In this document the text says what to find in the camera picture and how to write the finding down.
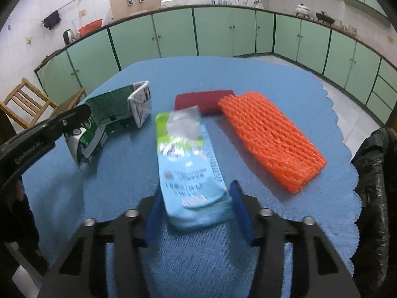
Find green milk carton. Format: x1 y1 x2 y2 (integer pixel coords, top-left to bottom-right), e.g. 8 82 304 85
65 81 151 165

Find light blue snack packet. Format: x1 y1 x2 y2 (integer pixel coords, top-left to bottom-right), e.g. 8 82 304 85
155 106 233 231

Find black trash bin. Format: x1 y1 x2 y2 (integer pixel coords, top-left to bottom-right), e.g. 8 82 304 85
351 128 396 297

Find green lower kitchen cabinets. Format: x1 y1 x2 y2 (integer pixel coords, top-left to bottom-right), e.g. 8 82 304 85
34 6 396 126

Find wooden chair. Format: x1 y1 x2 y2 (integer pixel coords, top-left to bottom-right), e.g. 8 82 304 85
1 77 85 129

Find steel electric kettle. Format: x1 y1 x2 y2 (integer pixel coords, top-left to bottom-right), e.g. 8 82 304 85
63 29 76 46

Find dark hanging towel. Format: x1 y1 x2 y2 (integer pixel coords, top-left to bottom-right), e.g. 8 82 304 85
42 10 61 30

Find red plastic basin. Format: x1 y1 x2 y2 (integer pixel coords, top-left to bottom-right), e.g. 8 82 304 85
78 19 103 36

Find cardboard box on counter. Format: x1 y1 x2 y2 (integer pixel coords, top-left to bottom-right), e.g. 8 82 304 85
109 0 162 21

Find dark red sponge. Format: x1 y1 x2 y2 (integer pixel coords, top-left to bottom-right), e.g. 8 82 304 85
174 89 235 116

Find black wok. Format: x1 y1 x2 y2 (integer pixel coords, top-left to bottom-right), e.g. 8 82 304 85
316 11 335 26

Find white cooking pot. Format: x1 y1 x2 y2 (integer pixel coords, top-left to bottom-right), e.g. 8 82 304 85
296 3 309 18

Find wall towel rail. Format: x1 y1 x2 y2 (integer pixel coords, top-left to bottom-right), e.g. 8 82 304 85
57 0 82 11

